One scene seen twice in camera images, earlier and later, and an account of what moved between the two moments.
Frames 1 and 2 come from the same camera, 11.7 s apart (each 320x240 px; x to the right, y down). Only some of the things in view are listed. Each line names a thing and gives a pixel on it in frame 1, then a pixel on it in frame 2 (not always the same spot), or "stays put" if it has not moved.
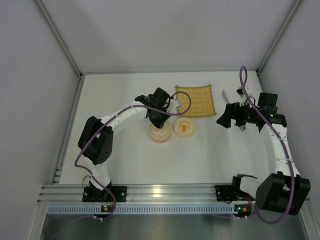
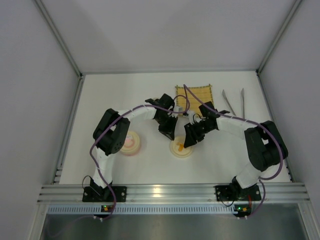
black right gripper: [235, 114] -> [194, 128]
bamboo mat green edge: [202, 102] stays put
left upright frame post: [65, 48] stays put
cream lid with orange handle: [184, 127] -> [177, 147]
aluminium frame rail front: [136, 195] stays put
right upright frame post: [291, 13] stays put
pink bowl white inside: [160, 140] -> [131, 144]
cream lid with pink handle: [160, 133] -> [132, 143]
